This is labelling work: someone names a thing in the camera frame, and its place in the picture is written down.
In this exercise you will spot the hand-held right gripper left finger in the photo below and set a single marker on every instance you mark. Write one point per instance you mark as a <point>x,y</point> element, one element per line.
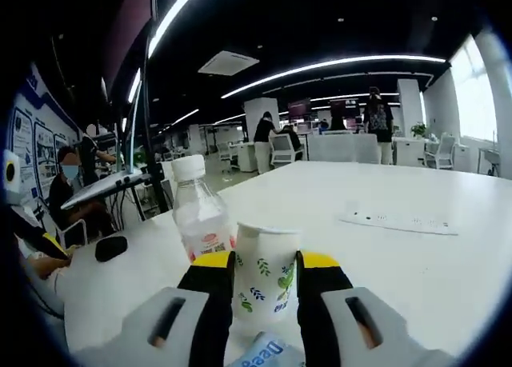
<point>160,343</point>

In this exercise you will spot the black pole stand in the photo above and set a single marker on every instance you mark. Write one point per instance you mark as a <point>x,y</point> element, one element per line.
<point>154,143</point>

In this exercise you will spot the small black oval object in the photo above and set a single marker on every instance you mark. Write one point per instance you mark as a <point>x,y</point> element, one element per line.
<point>111,249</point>

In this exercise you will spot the light blue packet tabletop item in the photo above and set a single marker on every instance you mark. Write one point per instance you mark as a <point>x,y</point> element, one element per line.
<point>264,353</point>

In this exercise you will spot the leaf-print paper cup tabletop item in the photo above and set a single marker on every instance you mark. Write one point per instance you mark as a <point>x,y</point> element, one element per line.
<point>264,271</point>

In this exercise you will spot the white table socket panel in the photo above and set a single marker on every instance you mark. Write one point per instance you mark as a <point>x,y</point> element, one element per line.
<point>400,224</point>

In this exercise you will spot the ceiling air vent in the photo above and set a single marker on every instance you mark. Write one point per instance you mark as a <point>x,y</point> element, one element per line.
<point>228,62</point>

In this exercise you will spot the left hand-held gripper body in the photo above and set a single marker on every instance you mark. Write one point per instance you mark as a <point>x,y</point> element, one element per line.
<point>11,183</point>

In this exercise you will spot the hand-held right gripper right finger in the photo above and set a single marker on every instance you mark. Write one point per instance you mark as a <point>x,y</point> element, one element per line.
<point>340,343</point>

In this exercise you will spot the long ceiling light strip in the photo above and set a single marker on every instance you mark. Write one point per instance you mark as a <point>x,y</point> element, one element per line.
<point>172,15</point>
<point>332,65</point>

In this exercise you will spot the white partition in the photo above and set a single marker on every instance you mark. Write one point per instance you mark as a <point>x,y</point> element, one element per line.
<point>344,148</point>

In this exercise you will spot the white tilted side desk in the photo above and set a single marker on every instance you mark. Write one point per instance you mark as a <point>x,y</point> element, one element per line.
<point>104,189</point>

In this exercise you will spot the green potted plant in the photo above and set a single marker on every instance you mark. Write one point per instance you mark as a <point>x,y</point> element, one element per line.
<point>419,130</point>

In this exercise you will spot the dark pink hanging panel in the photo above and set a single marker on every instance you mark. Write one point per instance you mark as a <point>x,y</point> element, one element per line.
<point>128,27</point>

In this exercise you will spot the clear water bottle tabletop item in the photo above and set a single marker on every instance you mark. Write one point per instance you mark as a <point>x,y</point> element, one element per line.
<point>200,215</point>

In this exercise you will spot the white table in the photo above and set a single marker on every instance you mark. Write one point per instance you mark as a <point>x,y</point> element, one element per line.
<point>400,271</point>

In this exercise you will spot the blue wall poster board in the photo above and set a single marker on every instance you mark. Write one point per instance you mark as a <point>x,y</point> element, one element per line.
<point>36,151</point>

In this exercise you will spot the person's left hand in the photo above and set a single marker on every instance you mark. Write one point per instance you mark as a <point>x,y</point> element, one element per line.
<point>46,268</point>

